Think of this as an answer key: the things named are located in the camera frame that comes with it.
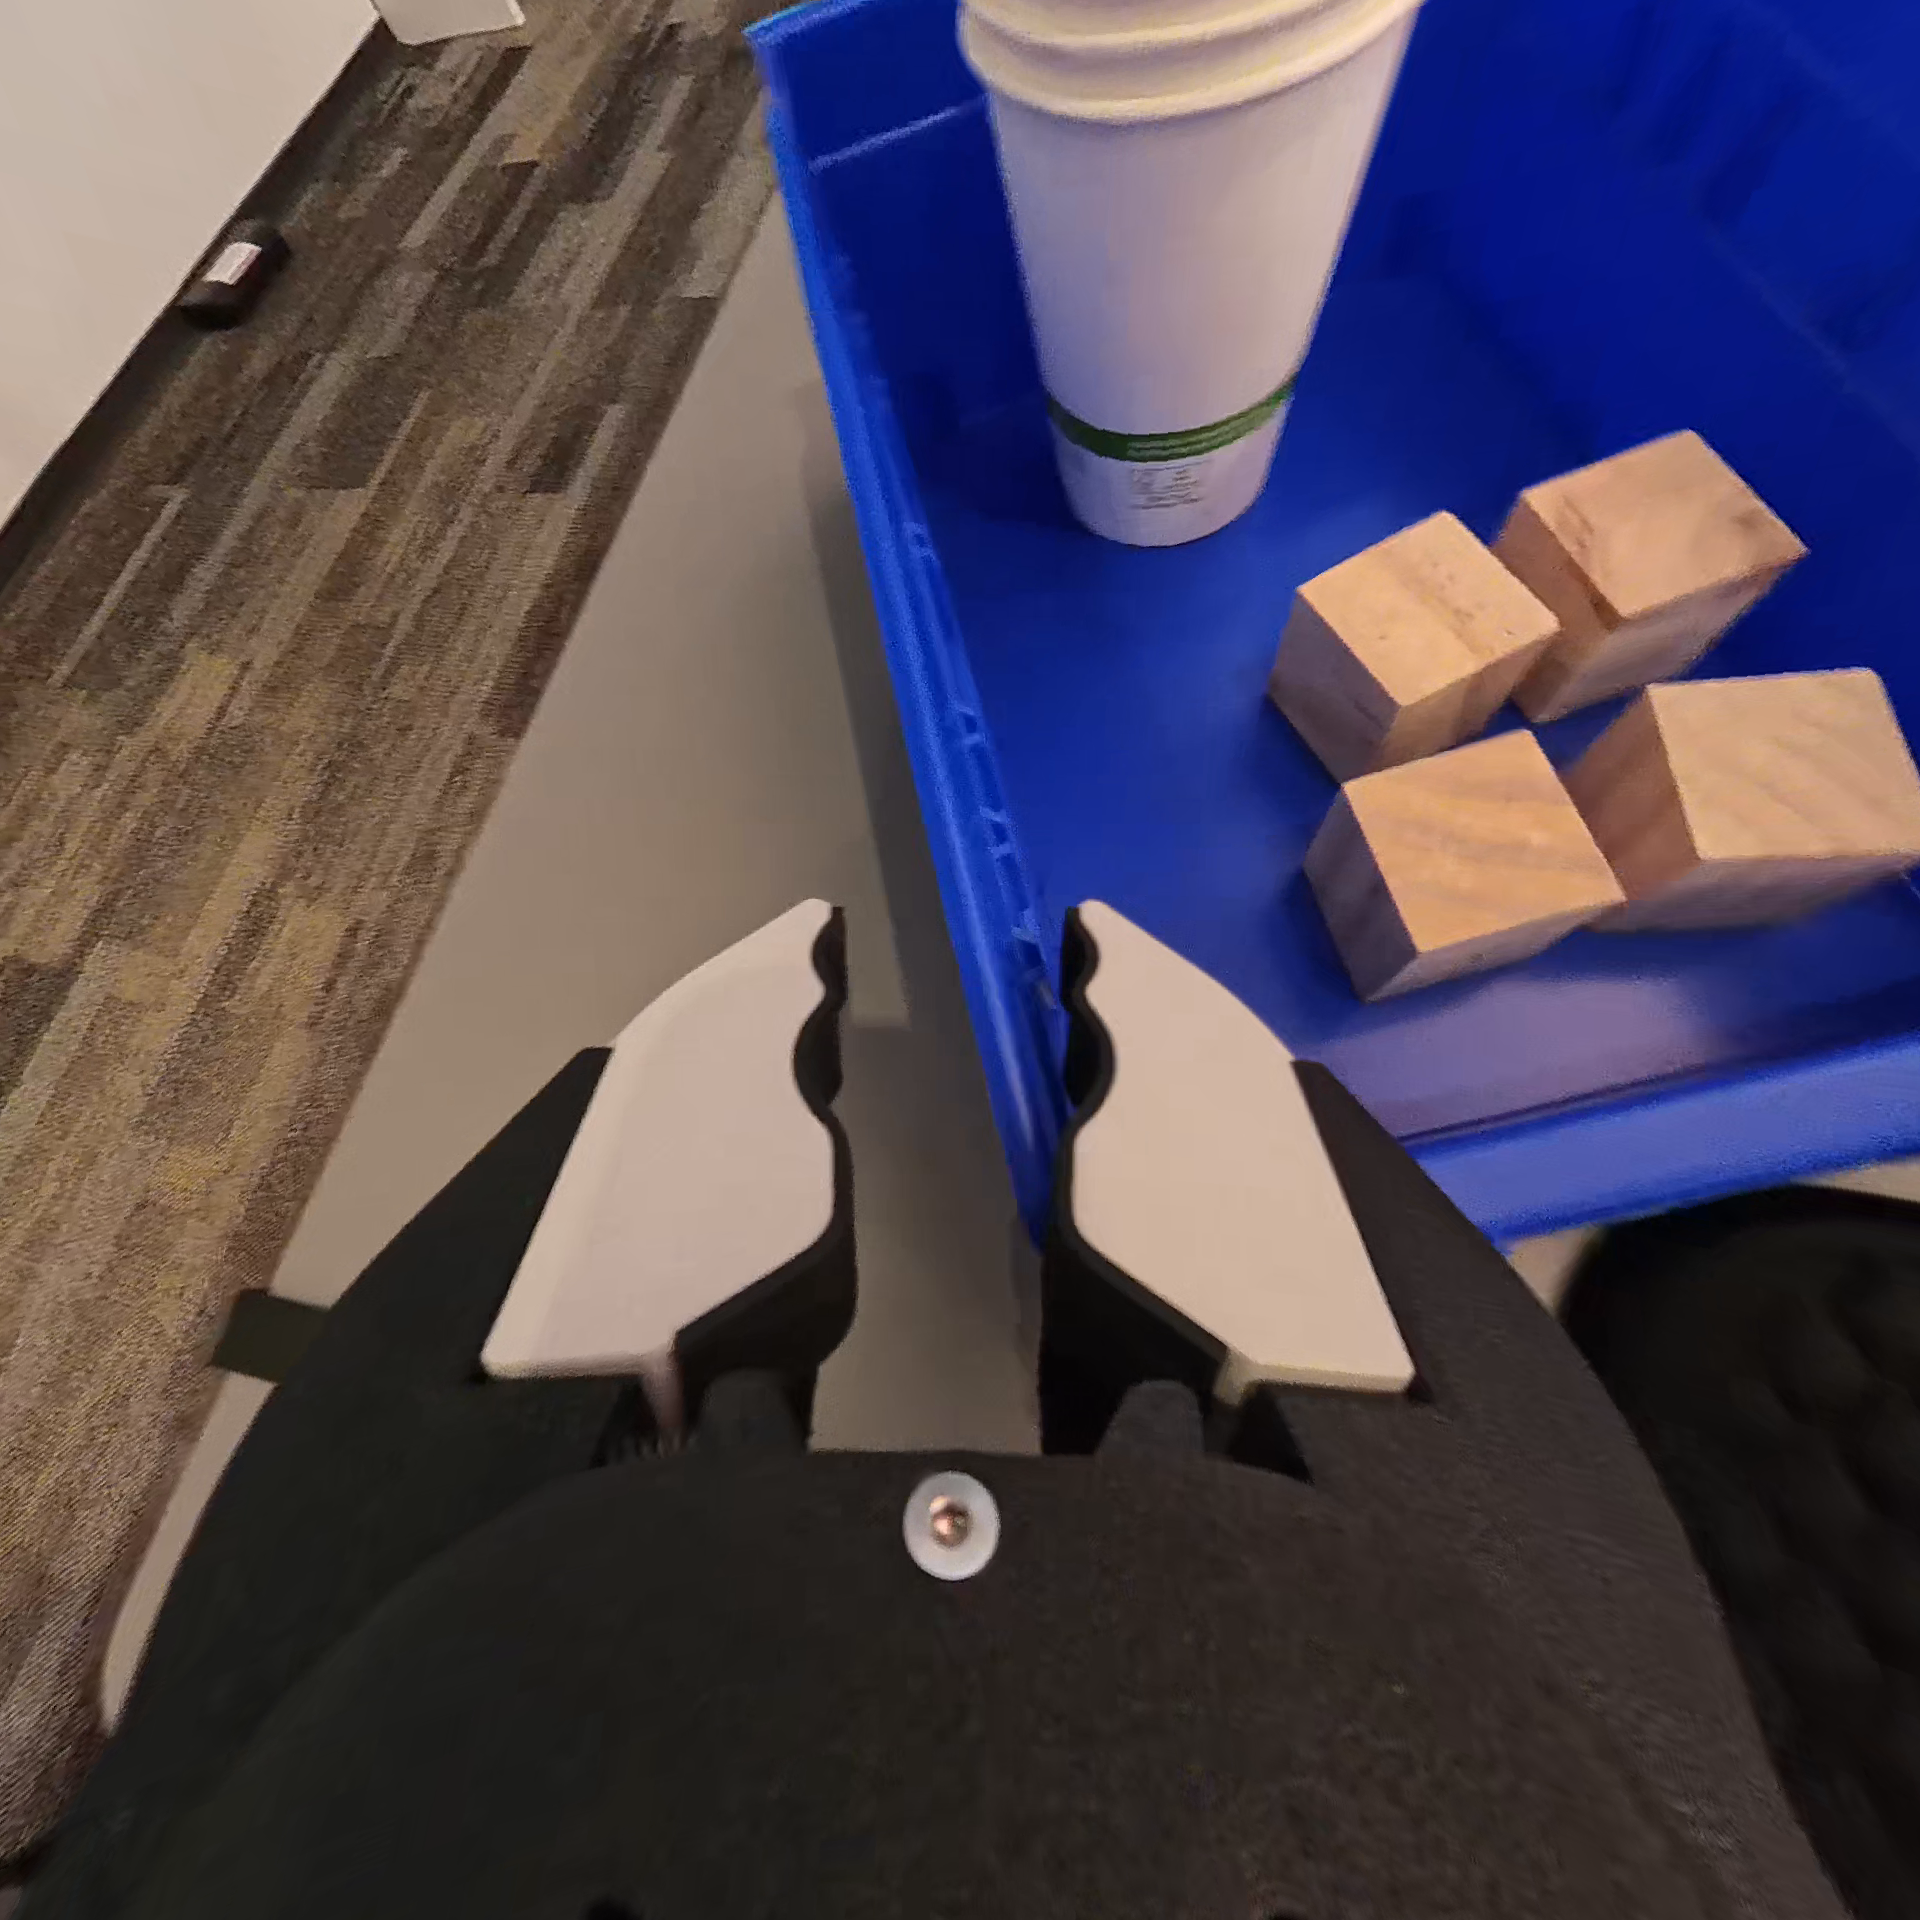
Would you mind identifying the light wooden cube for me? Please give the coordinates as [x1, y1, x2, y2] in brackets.
[1560, 667, 1920, 933]
[1491, 429, 1810, 724]
[1267, 511, 1563, 780]
[1301, 730, 1630, 1004]

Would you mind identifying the blue plastic bin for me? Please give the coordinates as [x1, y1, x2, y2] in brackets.
[744, 0, 1920, 1254]

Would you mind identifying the black quilted wrist rest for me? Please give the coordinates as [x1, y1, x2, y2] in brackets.
[1560, 1199, 1920, 1920]

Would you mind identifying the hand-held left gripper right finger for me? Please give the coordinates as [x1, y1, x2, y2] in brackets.
[1037, 899, 1421, 1453]

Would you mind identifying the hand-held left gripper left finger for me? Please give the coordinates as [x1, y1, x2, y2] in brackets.
[481, 899, 861, 1450]

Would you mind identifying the small black floor box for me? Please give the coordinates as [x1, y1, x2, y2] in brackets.
[177, 219, 294, 332]

